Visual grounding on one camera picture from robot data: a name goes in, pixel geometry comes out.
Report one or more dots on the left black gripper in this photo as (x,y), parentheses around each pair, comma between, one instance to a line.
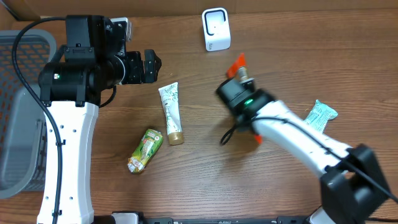
(137,76)

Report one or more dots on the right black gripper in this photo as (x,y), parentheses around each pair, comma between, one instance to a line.
(247,126)

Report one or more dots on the white cream tube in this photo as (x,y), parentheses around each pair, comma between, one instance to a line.
(170,104)

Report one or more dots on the orange spaghetti packet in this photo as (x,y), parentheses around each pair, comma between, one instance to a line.
(239,70)

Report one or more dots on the teal snack packet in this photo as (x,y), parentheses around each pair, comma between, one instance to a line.
(320,115)

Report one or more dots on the green yellow snack packet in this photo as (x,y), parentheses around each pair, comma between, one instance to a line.
(148,146)

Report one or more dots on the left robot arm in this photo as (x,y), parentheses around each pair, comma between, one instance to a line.
(94,59)

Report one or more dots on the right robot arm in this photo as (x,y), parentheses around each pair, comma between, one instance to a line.
(352,183)

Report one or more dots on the white barcode scanner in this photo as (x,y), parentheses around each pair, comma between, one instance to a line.
(216,29)

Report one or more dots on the grey plastic mesh basket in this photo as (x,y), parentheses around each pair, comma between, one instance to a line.
(23,127)

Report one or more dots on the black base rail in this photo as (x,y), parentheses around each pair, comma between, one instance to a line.
(233,221)

